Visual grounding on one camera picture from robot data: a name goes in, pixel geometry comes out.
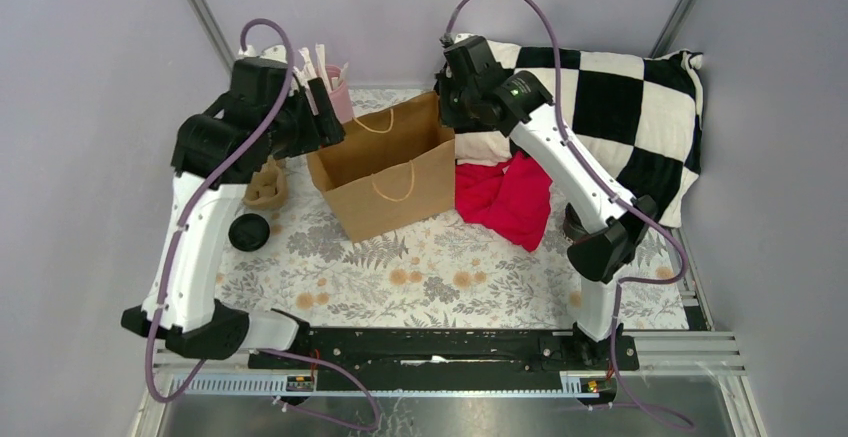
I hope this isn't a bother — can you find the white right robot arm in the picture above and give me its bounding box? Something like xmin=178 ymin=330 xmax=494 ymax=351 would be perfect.
xmin=437 ymin=35 xmax=657 ymax=369

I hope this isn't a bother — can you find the floral table mat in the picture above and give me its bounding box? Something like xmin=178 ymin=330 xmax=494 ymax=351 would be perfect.
xmin=211 ymin=88 xmax=690 ymax=331

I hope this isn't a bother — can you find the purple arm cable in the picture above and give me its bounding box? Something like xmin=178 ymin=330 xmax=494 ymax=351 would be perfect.
xmin=144 ymin=18 xmax=386 ymax=432
xmin=440 ymin=0 xmax=700 ymax=435

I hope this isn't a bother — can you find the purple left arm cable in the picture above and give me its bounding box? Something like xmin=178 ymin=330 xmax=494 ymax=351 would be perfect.
xmin=144 ymin=18 xmax=386 ymax=432

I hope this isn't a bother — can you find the red cloth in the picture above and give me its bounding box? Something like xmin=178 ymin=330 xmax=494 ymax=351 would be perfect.
xmin=455 ymin=152 xmax=552 ymax=252

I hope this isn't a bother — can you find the brown paper bag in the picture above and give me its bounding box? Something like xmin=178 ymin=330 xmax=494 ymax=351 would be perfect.
xmin=306 ymin=92 xmax=455 ymax=243

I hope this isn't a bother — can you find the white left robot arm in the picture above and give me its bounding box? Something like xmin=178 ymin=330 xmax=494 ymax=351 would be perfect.
xmin=121 ymin=57 xmax=345 ymax=368

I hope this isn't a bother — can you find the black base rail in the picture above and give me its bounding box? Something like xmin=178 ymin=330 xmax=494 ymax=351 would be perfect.
xmin=248 ymin=327 xmax=640 ymax=392

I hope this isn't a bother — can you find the pink cup holder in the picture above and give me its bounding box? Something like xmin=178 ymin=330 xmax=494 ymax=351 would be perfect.
xmin=325 ymin=65 xmax=355 ymax=124

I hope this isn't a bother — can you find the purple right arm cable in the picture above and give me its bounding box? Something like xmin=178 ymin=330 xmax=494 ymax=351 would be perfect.
xmin=440 ymin=0 xmax=700 ymax=435

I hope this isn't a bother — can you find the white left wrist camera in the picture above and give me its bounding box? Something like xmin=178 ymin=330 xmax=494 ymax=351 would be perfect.
xmin=237 ymin=44 xmax=288 ymax=64

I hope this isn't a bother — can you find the checkered black white pillow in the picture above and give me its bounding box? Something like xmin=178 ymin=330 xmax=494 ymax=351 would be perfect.
xmin=488 ymin=41 xmax=704 ymax=228

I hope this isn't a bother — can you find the stack of black lids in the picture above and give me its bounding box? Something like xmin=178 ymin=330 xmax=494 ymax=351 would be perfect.
xmin=228 ymin=213 xmax=271 ymax=252

